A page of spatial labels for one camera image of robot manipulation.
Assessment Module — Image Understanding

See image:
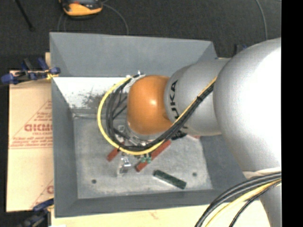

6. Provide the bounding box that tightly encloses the dark green flat block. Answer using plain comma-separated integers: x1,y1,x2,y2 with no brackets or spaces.
153,169,187,190

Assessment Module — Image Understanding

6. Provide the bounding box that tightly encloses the black cylinder on white bracket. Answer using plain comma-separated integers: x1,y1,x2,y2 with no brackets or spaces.
170,130,188,141

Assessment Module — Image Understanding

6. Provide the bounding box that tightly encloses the grey metal bin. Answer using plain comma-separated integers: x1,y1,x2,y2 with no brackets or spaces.
49,32,247,217

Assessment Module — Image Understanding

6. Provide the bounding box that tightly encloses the red-brown flat block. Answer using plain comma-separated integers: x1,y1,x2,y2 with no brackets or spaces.
106,147,122,162
135,140,172,173

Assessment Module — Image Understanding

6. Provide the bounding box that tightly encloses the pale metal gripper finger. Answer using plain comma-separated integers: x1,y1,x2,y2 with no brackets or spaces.
120,157,132,169
116,165,130,177

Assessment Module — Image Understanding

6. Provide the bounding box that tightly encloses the brown cardboard board, red print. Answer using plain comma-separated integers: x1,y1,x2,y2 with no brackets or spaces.
6,78,55,212

